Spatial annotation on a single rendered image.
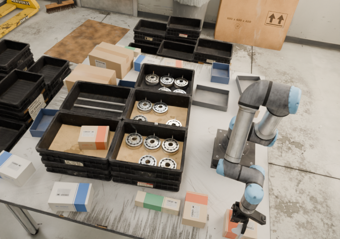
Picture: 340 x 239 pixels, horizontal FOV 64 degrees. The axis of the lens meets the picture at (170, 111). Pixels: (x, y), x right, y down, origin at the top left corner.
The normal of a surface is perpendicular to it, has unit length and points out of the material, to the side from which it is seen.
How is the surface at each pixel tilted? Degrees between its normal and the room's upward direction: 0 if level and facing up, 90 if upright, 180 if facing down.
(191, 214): 0
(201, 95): 0
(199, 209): 0
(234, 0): 80
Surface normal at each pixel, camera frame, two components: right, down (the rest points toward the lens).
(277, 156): 0.07, -0.70
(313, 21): -0.22, 0.69
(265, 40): -0.22, 0.43
